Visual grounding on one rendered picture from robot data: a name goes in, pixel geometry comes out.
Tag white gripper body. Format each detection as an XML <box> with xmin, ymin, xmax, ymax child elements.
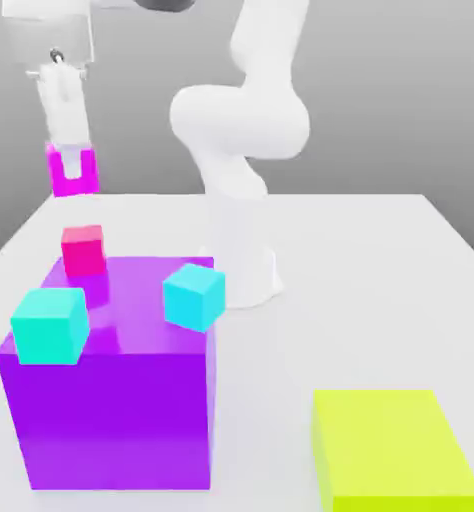
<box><xmin>35</xmin><ymin>63</ymin><xmax>93</xmax><ymax>148</ymax></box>

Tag small magenta cube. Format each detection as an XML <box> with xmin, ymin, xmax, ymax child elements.
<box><xmin>45</xmin><ymin>142</ymin><xmax>101</xmax><ymax>198</ymax></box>

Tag small pink cube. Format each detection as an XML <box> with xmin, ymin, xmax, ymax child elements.
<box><xmin>60</xmin><ymin>224</ymin><xmax>108</xmax><ymax>278</ymax></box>

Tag small turquoise cube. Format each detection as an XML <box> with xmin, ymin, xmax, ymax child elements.
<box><xmin>9</xmin><ymin>286</ymin><xmax>91</xmax><ymax>366</ymax></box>

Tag small cyan cube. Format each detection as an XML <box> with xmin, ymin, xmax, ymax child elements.
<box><xmin>161</xmin><ymin>262</ymin><xmax>227</xmax><ymax>334</ymax></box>

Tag large purple box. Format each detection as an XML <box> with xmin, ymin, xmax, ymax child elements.
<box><xmin>0</xmin><ymin>255</ymin><xmax>217</xmax><ymax>492</ymax></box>

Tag large yellow box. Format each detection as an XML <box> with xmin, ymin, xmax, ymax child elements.
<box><xmin>311</xmin><ymin>389</ymin><xmax>474</xmax><ymax>512</ymax></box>

